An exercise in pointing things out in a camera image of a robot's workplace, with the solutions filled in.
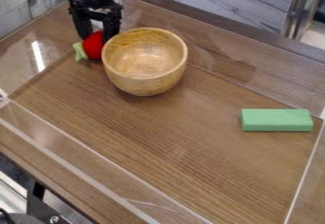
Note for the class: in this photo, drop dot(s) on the clear acrylic corner bracket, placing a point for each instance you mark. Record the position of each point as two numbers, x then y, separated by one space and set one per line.
96 23

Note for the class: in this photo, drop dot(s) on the green rectangular block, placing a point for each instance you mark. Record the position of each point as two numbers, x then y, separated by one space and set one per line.
269 120

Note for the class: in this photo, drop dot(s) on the metal table leg background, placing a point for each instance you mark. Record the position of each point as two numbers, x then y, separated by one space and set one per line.
300 17

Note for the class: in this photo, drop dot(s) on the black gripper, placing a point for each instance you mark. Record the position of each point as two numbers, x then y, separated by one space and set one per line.
82 15

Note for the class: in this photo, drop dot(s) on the black table leg bracket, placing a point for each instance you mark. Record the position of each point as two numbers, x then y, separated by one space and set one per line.
38 209

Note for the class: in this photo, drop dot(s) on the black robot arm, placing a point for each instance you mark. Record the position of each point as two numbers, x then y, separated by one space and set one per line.
104 11

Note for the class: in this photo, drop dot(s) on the red plush fruit green stem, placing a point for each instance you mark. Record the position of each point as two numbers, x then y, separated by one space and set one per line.
88 49

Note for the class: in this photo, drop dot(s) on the wooden bowl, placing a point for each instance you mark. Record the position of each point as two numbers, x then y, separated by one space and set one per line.
145 60

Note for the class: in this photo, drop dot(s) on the clear acrylic tray wall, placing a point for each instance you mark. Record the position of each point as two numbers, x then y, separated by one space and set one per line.
91 183

